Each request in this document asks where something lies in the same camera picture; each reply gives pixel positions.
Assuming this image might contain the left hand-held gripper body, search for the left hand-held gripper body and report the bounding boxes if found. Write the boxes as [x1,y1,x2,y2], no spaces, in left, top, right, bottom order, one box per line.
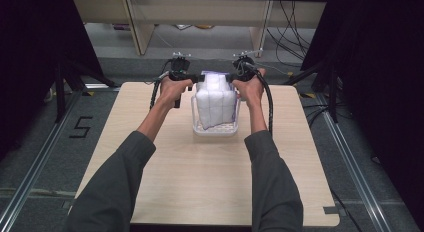
[168,51,194,110]

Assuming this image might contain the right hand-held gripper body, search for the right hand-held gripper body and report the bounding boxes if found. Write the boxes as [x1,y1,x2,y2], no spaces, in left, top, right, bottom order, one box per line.
[231,48,264,84]

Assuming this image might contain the white cloth with purple stripes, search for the white cloth with purple stripes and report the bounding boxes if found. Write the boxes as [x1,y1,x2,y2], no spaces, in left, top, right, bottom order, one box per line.
[194,70,239,131]

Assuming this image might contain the person's right hand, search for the person's right hand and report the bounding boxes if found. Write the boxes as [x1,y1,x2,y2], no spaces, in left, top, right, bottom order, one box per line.
[231,67,267,109]

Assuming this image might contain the person's left hand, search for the person's left hand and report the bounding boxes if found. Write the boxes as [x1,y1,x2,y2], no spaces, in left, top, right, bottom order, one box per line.
[159,77,195,109]

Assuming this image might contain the beige desk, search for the beige desk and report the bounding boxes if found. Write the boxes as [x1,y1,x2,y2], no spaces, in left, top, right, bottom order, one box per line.
[72,0,328,58]

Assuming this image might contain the black metal stand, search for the black metal stand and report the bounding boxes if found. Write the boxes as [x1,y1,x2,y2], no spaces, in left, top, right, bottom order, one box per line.
[53,56,118,124]
[283,56,340,124]

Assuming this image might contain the dark curtain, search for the dark curtain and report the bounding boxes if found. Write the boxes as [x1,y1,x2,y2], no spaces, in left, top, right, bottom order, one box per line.
[299,0,424,223]
[0,0,105,160]

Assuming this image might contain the white floor cable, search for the white floor cable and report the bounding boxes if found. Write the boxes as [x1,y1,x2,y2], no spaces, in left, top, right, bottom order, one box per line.
[258,60,292,77]

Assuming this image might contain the left hand-held gripper black cable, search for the left hand-held gripper black cable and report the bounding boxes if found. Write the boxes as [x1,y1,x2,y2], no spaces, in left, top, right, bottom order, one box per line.
[149,58,175,111]

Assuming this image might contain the hand-held gripper black cable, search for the hand-held gripper black cable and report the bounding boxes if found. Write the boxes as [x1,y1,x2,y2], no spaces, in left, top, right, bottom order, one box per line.
[149,58,175,111]
[246,62,275,139]

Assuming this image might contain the right hand-held gripper black cable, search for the right hand-held gripper black cable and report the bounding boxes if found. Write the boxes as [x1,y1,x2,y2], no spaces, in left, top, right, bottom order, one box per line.
[246,62,275,139]

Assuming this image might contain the bunch of black cables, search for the bunch of black cables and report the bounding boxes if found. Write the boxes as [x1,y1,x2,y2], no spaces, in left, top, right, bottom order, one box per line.
[265,0,316,68]

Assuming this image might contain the aluminium floor rail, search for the aluminium floor rail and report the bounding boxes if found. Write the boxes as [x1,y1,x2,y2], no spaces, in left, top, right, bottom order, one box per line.
[314,91,393,232]
[0,90,84,232]

